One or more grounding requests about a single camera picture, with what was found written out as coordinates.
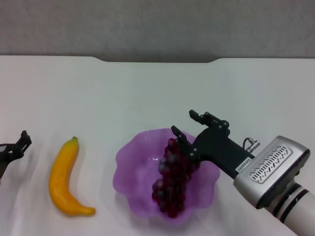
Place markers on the purple wavy plastic plate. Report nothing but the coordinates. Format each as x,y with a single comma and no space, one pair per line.
137,182

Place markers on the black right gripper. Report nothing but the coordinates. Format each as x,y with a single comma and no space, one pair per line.
219,150

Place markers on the yellow plastic banana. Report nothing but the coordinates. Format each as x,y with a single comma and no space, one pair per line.
60,179

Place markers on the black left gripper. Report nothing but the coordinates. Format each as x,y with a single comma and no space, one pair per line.
3,158

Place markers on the dark red grape bunch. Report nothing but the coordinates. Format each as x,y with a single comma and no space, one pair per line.
172,186

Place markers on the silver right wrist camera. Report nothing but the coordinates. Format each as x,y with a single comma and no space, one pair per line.
270,164

